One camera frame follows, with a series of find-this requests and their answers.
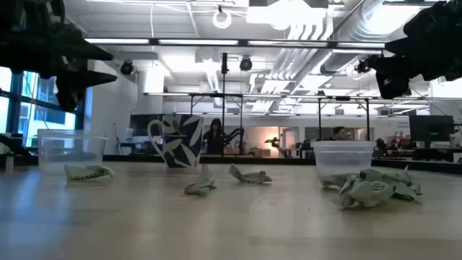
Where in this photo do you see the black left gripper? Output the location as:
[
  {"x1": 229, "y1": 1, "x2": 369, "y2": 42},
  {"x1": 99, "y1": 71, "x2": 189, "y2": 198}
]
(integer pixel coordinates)
[{"x1": 0, "y1": 21, "x2": 118, "y2": 113}]

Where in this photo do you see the clear plastic cup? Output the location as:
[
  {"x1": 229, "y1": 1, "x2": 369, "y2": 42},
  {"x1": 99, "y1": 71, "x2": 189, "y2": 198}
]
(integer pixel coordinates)
[
  {"x1": 310, "y1": 140, "x2": 377, "y2": 178},
  {"x1": 37, "y1": 129, "x2": 108, "y2": 175}
]

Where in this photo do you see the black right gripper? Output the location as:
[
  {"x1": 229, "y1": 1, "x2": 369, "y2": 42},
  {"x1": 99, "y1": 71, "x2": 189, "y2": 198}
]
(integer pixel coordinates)
[{"x1": 364, "y1": 0, "x2": 462, "y2": 100}]

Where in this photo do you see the black metal frame stand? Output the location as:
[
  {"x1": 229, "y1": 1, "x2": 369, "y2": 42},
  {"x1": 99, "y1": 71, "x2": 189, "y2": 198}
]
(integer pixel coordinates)
[
  {"x1": 188, "y1": 92, "x2": 245, "y2": 156},
  {"x1": 316, "y1": 95, "x2": 372, "y2": 142}
]

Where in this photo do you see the black overhead light bar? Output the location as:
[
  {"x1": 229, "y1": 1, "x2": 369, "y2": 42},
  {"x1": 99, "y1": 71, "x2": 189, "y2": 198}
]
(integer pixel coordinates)
[{"x1": 82, "y1": 37, "x2": 387, "y2": 50}]

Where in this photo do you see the black tripod stand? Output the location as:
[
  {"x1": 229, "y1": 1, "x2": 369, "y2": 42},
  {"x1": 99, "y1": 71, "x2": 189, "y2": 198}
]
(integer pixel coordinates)
[{"x1": 220, "y1": 52, "x2": 230, "y2": 157}]

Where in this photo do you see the white ring light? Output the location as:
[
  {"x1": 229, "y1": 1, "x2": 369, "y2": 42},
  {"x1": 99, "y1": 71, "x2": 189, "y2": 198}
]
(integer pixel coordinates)
[{"x1": 212, "y1": 8, "x2": 233, "y2": 30}]

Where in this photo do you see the small clear object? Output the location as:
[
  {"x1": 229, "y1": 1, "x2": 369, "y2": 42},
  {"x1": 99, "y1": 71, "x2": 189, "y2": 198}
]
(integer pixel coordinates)
[{"x1": 184, "y1": 163, "x2": 218, "y2": 197}]

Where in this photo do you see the person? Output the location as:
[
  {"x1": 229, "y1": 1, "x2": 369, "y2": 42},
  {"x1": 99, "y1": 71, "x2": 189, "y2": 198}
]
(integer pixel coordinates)
[
  {"x1": 326, "y1": 126, "x2": 349, "y2": 142},
  {"x1": 202, "y1": 118, "x2": 227, "y2": 156}
]

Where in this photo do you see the navy white floral mug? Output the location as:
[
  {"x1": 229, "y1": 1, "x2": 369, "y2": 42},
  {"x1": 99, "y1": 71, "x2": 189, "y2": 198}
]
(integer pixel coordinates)
[{"x1": 147, "y1": 114, "x2": 204, "y2": 169}]

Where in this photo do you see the black computer monitor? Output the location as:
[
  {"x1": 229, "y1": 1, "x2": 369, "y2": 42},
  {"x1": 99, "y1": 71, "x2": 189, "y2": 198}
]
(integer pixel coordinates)
[{"x1": 408, "y1": 115, "x2": 456, "y2": 149}]

